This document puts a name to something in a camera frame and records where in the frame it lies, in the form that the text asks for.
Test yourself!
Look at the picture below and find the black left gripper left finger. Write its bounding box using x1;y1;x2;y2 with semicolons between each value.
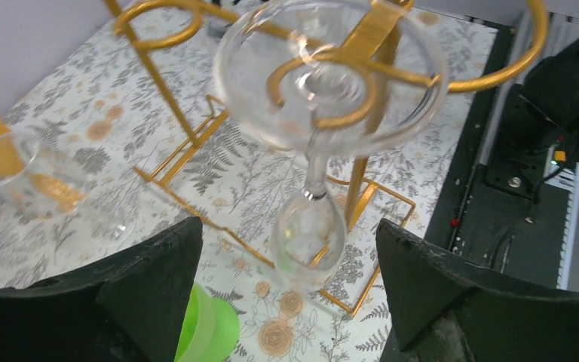
0;217;203;361

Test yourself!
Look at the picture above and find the gold wire wine glass rack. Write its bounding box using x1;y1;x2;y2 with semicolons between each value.
102;0;550;318

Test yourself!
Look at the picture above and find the yellow plastic wine glass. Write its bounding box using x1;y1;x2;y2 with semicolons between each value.
0;121;87;218

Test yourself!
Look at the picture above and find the green plastic wine glass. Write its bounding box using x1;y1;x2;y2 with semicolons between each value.
174;284;240;361

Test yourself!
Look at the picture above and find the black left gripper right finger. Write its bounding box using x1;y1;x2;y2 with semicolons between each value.
375;219;579;361

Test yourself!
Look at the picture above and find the clear wine glass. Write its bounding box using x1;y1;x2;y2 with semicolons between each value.
0;131;136;247
213;1;449;292

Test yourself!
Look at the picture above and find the floral patterned tablecloth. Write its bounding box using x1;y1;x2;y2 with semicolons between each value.
0;9;499;361

